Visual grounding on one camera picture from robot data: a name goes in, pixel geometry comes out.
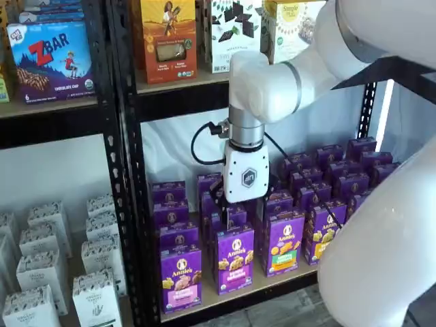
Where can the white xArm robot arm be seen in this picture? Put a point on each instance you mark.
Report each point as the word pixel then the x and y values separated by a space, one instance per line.
pixel 259 88

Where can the white backdrop sheet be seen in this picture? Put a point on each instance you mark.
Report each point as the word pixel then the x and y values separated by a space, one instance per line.
pixel 170 153

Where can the orange snack box with woman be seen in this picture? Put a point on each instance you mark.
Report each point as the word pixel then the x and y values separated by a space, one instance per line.
pixel 168 44

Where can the purple Annie's snack box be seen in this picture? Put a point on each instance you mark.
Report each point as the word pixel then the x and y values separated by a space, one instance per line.
pixel 168 192
pixel 383 173
pixel 340 168
pixel 178 235
pixel 376 159
pixel 170 213
pixel 313 194
pixel 208 211
pixel 296 160
pixel 306 175
pixel 329 154
pixel 351 185
pixel 361 144
pixel 207 182
pixel 281 202
pixel 238 218

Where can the Simple Mills beige bar box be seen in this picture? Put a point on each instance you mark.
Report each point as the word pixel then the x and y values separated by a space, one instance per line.
pixel 289 27

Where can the white organic pantry box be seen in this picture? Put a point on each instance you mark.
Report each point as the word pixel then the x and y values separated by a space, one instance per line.
pixel 41 272
pixel 102 225
pixel 100 204
pixel 41 238
pixel 95 303
pixel 30 310
pixel 102 255
pixel 51 214

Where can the purple Annie's box magenta patch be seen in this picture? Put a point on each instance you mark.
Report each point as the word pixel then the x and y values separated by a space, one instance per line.
pixel 236 262

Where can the yellow Bobo's box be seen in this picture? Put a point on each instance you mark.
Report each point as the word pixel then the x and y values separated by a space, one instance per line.
pixel 3 41

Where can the Simple Mills chocolate box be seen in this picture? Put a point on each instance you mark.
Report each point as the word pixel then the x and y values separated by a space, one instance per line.
pixel 235 30
pixel 208 34

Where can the blue Z Bar box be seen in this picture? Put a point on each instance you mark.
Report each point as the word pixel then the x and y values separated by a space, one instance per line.
pixel 51 64
pixel 51 17

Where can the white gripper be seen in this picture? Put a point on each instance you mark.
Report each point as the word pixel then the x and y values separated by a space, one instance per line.
pixel 247 177

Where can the purple Annie's box pink patch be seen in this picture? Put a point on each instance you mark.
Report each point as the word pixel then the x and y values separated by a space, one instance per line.
pixel 180 276

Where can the purple Annie's box green patch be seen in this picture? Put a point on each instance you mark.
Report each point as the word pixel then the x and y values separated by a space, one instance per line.
pixel 286 243

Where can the purple Annie's box yellow patch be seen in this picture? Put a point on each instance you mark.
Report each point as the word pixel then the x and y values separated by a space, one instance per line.
pixel 323 238

